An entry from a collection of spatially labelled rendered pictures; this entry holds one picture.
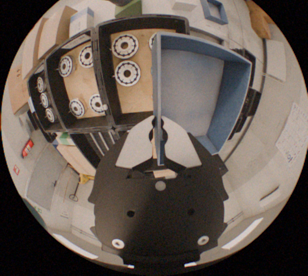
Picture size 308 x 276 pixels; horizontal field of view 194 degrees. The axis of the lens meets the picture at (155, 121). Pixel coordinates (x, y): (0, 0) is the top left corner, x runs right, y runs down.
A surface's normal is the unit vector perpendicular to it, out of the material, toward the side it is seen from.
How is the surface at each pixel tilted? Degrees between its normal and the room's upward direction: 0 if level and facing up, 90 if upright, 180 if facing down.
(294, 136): 90
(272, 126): 90
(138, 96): 0
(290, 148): 90
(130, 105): 0
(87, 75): 0
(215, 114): 89
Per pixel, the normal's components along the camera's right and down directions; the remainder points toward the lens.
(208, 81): 0.11, 0.54
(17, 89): 0.99, 0.04
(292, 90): -0.99, 0.07
